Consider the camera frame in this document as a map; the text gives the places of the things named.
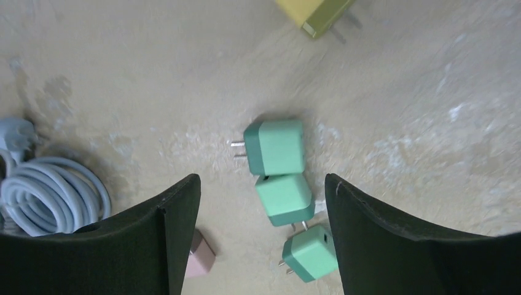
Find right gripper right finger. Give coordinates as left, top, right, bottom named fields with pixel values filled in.
left=324, top=174, right=520, bottom=294

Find yellow plug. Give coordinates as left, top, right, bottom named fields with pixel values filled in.
left=275, top=0, right=362, bottom=44

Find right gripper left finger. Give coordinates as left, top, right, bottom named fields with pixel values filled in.
left=1, top=174, right=201, bottom=294

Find coiled light blue cable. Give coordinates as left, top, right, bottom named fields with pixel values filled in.
left=0, top=118, right=112, bottom=238

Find pink plug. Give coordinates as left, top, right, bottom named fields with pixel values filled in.
left=185, top=229, right=216, bottom=278

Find green plug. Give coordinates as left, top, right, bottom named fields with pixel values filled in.
left=230, top=119, right=306, bottom=176
left=279, top=224, right=339, bottom=283
left=255, top=173, right=315, bottom=227

